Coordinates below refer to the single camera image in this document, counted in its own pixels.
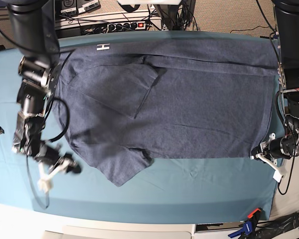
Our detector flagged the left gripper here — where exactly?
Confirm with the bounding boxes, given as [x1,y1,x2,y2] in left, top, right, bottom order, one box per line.
[250,140,274,161]

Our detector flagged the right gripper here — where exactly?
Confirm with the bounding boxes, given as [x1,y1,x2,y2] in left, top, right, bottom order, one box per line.
[46,149,82,174]

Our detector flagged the blue-grey T-shirt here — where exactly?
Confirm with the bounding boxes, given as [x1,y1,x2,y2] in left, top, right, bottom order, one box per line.
[52,39,277,187]

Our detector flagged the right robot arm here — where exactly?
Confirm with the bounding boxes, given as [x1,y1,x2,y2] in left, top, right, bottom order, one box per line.
[8,0,81,174]

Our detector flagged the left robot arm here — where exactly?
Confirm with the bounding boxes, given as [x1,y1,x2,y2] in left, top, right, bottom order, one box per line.
[251,0,299,160]

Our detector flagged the blue orange clamp bottom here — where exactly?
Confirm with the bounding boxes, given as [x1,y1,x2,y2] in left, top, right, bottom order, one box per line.
[228,208,262,239]

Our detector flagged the teal table cloth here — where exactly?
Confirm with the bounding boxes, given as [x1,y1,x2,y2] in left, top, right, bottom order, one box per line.
[0,30,299,223]

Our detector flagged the white power strip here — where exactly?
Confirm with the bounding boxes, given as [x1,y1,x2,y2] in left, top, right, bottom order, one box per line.
[79,21,162,35]

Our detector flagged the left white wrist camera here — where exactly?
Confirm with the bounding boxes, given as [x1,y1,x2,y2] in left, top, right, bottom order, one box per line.
[250,153,287,183]

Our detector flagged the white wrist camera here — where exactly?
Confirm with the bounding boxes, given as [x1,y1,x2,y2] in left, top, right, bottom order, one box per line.
[250,153,287,183]
[37,162,69,194]

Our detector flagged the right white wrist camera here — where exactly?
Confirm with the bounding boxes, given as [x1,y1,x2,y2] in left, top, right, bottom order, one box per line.
[37,162,69,194]

